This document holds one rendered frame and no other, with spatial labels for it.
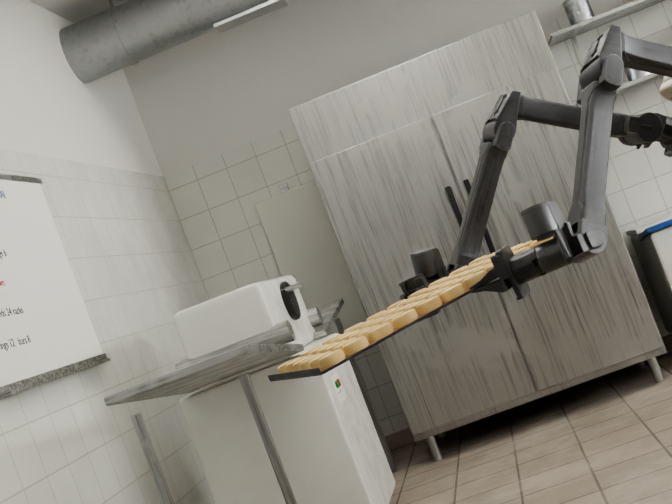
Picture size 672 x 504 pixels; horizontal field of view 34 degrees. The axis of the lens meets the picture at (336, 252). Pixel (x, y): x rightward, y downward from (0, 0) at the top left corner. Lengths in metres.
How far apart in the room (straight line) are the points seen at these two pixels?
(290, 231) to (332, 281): 0.40
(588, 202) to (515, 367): 3.70
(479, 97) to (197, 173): 2.01
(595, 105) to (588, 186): 0.18
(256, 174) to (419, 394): 1.86
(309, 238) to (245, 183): 0.54
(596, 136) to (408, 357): 3.71
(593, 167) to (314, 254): 4.61
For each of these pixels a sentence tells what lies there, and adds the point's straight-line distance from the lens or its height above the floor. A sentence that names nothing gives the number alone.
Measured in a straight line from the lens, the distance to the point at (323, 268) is 6.69.
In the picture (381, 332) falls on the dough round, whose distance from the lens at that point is 2.09.
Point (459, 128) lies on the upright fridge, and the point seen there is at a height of 1.61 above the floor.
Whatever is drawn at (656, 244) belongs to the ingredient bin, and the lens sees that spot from 6.08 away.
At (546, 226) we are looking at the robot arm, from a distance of 2.09.
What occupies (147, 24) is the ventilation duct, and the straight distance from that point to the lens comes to 5.99.
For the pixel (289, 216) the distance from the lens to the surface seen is 6.72.
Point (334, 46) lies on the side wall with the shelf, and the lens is 6.83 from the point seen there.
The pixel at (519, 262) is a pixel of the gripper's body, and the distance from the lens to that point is 2.10.
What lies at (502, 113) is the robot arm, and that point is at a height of 1.32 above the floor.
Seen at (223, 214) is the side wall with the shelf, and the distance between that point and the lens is 6.87.
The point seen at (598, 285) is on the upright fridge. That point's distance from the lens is 5.80.
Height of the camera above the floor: 1.07
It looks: 2 degrees up
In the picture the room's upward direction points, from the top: 21 degrees counter-clockwise
